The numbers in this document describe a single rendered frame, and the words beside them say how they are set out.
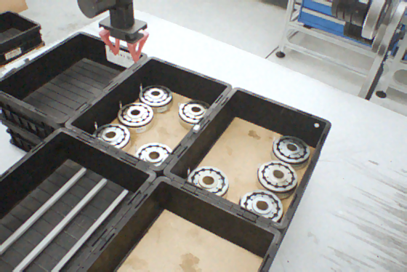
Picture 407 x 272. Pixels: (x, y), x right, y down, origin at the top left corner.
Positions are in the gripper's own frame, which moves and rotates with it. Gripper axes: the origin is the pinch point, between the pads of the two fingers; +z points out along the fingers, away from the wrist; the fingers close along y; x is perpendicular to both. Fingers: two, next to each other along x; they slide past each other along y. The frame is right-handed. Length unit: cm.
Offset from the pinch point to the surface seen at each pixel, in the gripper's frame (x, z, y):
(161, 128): 3.0, 24.0, 7.9
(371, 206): 19, 38, 71
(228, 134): 11.1, 24.4, 25.7
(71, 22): 147, 110, -185
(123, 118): -2.0, 20.8, -2.0
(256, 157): 7.1, 24.3, 36.2
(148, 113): 3.9, 21.2, 2.8
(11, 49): 37, 54, -110
